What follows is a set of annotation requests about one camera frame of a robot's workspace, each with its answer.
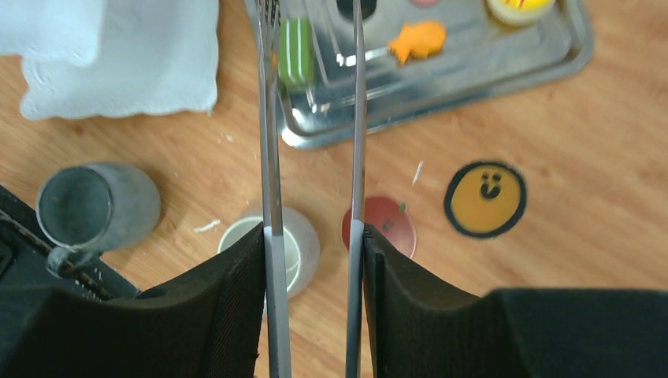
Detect green layered cake slice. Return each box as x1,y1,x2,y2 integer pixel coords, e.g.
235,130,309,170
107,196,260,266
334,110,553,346
278,17,315,91

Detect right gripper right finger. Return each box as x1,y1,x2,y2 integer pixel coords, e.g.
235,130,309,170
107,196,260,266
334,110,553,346
363,225,667,377

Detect yellow bear face coaster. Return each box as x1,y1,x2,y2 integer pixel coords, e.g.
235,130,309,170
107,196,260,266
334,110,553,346
443,160,528,239

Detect stainless steel tray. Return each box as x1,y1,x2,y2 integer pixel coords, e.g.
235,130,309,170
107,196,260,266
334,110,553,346
245,0,596,151

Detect metal tongs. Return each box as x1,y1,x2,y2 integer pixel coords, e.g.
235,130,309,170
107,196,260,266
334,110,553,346
255,1,367,377

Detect red round coaster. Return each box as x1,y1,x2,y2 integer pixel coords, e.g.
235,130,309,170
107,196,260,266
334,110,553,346
363,195,417,259

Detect black round cookie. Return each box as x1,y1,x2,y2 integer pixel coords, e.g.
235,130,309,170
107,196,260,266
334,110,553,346
336,0,378,23

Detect white three-tier dessert stand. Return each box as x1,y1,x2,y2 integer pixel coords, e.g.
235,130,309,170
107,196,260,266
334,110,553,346
1,1,220,120

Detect pink macaron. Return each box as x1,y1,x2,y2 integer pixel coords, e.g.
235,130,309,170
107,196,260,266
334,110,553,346
410,0,441,8

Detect yellow orange fruit tart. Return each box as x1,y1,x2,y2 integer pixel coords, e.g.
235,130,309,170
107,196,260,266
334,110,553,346
485,0,555,26

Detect white ceramic mug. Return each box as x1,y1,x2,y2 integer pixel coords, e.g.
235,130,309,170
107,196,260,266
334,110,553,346
218,207,321,298

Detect orange fish pastry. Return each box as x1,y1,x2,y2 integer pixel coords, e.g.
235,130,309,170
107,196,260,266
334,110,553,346
388,20,447,65

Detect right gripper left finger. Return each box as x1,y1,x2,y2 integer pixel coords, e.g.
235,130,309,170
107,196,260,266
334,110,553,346
1,225,265,377

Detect grey ceramic mug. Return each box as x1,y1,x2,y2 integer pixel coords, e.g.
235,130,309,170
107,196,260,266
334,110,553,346
36,162,161,278

